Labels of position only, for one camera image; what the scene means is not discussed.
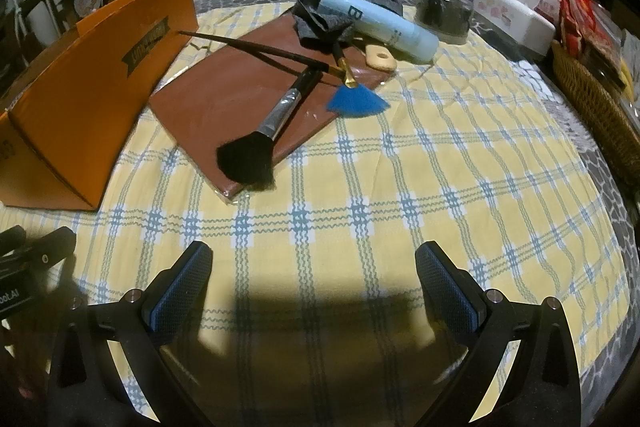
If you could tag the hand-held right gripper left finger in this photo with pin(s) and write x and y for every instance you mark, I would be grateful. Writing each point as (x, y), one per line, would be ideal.
(177, 292)

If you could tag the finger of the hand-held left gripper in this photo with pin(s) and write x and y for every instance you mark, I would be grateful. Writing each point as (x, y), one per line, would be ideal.
(50, 252)
(11, 239)

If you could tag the white floral tissue box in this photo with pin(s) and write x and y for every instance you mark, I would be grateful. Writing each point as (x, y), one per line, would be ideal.
(510, 14)

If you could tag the orange cardboard box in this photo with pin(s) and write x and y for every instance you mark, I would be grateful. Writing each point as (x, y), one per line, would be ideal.
(100, 72)

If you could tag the light blue bottle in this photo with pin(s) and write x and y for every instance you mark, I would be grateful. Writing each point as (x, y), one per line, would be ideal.
(385, 27)

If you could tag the dark blue sock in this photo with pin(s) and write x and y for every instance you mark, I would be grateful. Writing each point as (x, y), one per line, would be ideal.
(315, 19)

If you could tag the blue fan brush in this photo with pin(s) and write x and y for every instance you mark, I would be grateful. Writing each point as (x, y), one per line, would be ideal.
(357, 99)

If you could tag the grey patterned desktop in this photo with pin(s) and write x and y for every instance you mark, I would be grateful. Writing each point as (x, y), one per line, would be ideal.
(605, 187)

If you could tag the brown leather pouch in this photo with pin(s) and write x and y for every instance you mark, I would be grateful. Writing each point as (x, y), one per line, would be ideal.
(225, 107)

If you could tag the large black makeup brush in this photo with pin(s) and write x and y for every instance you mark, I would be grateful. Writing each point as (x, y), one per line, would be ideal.
(285, 107)

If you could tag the carved wooden paddle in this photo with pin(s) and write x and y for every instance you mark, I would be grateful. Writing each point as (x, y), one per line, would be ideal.
(380, 58)

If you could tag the clear container of black clips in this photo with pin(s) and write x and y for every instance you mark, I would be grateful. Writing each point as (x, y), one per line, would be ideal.
(442, 14)

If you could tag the thin black paint brush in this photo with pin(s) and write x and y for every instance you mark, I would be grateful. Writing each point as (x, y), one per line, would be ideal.
(240, 43)

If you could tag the red snack packets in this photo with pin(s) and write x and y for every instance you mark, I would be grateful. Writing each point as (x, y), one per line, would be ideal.
(580, 22)

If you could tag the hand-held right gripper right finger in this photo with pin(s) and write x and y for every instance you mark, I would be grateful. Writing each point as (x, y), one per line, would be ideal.
(445, 292)

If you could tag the wicker basket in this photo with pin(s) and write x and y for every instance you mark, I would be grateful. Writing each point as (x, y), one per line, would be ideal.
(595, 102)

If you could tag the yellow plaid cloth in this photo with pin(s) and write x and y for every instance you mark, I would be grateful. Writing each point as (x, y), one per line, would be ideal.
(400, 187)

